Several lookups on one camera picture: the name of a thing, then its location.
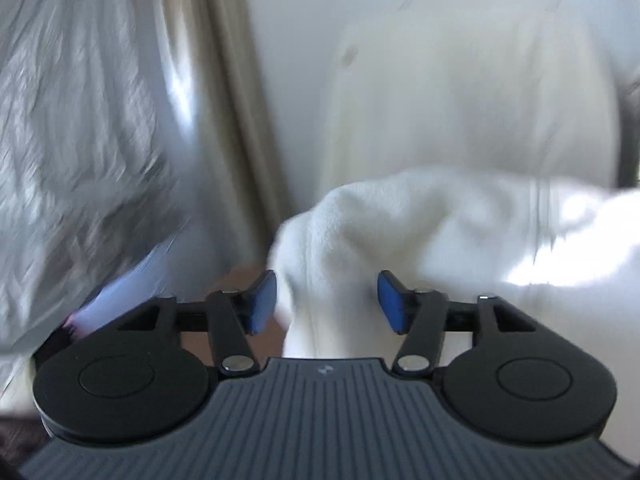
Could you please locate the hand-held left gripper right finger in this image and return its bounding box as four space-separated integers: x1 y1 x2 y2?
378 270 539 377

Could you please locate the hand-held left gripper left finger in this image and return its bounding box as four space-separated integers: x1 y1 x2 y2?
117 270 278 377

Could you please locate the white fleece garment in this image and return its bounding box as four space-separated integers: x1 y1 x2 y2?
267 165 640 361

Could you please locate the beige curtain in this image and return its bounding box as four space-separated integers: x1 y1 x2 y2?
135 0 296 266

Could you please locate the cream pillow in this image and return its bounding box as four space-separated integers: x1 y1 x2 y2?
320 0 623 196

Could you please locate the silver sheer curtain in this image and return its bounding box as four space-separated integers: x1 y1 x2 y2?
0 0 196 361

